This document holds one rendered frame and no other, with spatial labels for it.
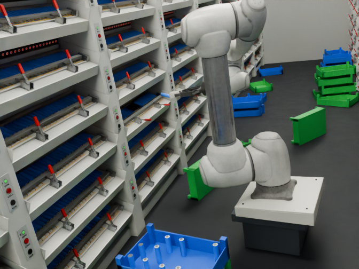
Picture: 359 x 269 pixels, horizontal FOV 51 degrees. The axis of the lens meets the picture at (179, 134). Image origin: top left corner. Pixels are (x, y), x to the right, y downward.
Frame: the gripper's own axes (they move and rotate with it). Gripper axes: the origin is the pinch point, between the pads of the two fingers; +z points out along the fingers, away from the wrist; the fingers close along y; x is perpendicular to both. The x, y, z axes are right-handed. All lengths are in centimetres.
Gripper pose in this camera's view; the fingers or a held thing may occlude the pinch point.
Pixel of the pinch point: (176, 94)
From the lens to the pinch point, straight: 210.7
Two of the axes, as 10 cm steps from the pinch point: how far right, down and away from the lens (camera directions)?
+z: -9.0, 1.2, 4.2
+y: -3.5, 3.7, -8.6
